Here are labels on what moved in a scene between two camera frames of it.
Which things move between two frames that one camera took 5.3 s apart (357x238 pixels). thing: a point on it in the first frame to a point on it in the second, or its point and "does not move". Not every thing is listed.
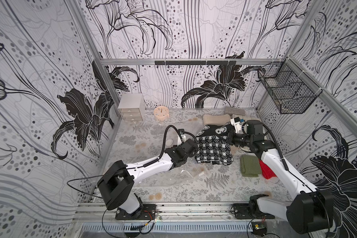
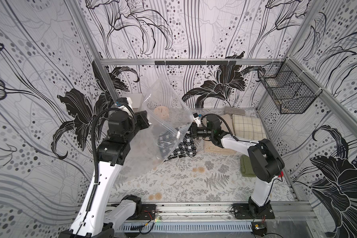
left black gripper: x=190 y=153 to x=140 y=117
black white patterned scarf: x=211 y=147 to x=172 y=145
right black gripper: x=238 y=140 to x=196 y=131
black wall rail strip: x=196 y=63 does not move
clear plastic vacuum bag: x=192 y=169 to x=168 y=116
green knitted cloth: x=250 y=165 does not move
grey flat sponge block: x=234 y=110 does not move
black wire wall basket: x=291 y=93 does not move
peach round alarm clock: x=161 y=113 does not move
